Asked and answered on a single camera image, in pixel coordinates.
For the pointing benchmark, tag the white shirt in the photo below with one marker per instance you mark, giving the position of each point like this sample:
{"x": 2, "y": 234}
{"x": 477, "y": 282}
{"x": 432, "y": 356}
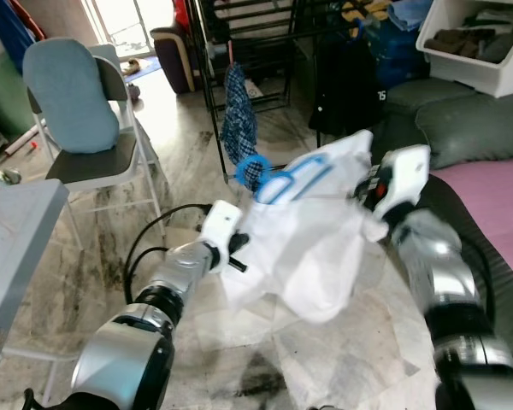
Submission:
{"x": 308, "y": 248}

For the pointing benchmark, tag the blue plastic hanger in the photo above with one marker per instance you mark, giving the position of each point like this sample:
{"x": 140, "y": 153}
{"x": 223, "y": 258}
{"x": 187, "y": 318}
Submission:
{"x": 278, "y": 184}

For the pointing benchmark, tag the blue plaid shirt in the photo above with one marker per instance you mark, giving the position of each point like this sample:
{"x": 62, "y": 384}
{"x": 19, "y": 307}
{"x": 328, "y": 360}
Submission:
{"x": 238, "y": 120}

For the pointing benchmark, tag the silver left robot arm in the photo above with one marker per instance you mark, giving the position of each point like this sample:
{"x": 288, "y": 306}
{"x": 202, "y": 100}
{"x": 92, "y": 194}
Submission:
{"x": 120, "y": 359}

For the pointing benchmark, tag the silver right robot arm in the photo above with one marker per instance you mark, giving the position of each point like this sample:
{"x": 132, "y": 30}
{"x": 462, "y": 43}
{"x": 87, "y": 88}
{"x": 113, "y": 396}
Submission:
{"x": 445, "y": 273}

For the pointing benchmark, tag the black garment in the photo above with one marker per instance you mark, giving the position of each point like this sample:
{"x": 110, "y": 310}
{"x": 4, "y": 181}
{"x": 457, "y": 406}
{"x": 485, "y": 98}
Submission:
{"x": 346, "y": 85}

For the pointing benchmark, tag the dark green leather sofa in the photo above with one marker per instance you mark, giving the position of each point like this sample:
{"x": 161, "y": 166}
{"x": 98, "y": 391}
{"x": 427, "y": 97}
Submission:
{"x": 479, "y": 128}

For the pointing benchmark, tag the pink sofa mat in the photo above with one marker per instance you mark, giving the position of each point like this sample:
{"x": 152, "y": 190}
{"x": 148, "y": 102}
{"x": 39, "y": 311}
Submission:
{"x": 496, "y": 205}

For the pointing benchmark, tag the blue suitcase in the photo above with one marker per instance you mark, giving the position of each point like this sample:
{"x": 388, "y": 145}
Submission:
{"x": 402, "y": 55}

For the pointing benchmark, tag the white laundry basket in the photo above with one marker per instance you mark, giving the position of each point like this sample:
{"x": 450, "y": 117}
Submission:
{"x": 470, "y": 81}

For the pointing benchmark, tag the grey white folding chair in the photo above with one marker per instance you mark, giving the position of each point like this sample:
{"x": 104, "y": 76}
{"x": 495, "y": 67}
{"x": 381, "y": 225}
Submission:
{"x": 90, "y": 166}

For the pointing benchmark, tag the black metal drying rack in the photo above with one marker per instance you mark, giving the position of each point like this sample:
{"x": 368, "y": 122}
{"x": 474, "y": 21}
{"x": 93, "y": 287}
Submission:
{"x": 274, "y": 38}

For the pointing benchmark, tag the light blue towel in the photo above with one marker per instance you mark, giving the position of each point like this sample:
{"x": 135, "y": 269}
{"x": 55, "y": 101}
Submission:
{"x": 410, "y": 13}

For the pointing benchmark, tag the purple armchair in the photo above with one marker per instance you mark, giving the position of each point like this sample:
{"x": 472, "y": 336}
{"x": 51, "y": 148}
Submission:
{"x": 171, "y": 60}

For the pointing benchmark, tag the blue door mat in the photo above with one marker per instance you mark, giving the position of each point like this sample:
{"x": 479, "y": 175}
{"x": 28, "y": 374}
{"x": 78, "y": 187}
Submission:
{"x": 141, "y": 68}

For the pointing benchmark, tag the light blue back cushion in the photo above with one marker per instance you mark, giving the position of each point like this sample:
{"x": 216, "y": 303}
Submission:
{"x": 68, "y": 98}

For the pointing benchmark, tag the green white storage cabinet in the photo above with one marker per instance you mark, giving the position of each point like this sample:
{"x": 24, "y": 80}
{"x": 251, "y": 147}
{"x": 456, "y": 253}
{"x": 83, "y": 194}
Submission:
{"x": 0, "y": 94}

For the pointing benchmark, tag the dark blue hanging cloth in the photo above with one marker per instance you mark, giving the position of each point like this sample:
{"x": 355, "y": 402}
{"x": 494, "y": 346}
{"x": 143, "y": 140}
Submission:
{"x": 4, "y": 30}

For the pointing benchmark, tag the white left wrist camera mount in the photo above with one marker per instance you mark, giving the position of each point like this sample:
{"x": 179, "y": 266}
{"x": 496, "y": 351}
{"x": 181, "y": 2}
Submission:
{"x": 221, "y": 222}

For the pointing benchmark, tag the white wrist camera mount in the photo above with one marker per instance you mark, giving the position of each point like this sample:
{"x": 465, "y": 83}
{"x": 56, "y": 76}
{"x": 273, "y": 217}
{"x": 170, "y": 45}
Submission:
{"x": 406, "y": 175}
{"x": 221, "y": 222}

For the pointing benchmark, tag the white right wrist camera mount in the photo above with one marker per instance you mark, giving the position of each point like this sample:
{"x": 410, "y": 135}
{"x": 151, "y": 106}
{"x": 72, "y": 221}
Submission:
{"x": 406, "y": 175}

